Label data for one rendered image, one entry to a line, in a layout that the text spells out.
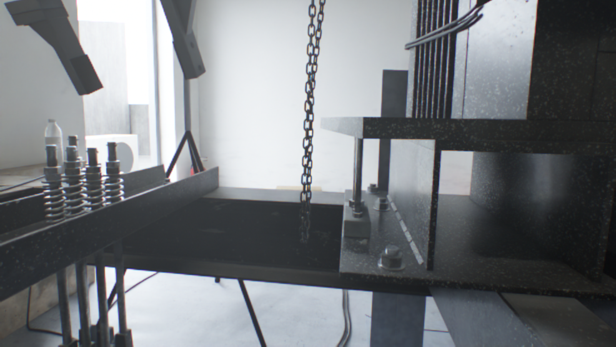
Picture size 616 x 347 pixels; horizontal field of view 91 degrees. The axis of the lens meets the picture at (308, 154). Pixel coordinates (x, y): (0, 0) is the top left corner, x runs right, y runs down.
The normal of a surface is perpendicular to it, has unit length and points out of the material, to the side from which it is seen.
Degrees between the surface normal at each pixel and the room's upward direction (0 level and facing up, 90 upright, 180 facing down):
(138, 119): 90
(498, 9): 90
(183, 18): 113
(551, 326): 0
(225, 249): 90
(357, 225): 90
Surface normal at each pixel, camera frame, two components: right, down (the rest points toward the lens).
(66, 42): 0.98, -0.09
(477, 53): -1.00, 0.00
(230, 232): -0.14, 0.11
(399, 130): 0.09, 0.12
